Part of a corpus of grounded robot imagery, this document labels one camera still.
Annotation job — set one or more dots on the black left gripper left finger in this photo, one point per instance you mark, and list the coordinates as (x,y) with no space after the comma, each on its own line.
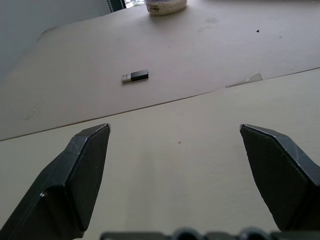
(62,180)

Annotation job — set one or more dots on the clear tape strip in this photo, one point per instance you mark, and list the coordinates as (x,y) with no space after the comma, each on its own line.
(246,80)

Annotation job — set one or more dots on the black USB dongle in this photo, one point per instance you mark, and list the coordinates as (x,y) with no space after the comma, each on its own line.
(135,76)

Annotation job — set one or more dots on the white round container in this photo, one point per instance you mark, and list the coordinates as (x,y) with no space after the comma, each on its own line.
(165,6)

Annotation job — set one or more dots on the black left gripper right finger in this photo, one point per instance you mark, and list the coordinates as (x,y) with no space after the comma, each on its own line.
(282,175)

